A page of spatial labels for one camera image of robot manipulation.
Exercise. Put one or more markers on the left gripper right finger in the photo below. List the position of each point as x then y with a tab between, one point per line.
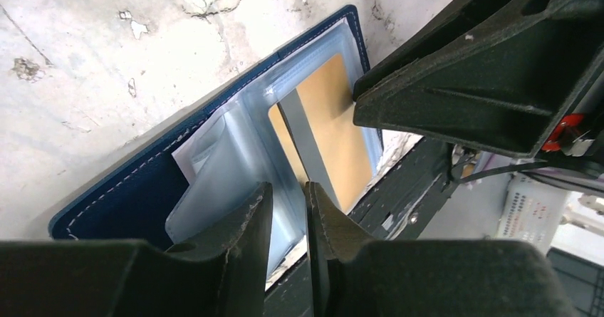
355	274

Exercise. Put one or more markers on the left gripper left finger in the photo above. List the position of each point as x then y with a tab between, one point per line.
218	272

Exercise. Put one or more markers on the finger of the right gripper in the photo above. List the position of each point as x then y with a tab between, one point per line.
493	75

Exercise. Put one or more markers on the navy blue card holder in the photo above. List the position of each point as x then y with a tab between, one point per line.
206	165

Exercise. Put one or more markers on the white perforated box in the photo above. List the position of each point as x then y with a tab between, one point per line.
532	212

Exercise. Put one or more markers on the dark green plastic crate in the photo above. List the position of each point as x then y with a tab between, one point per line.
582	281

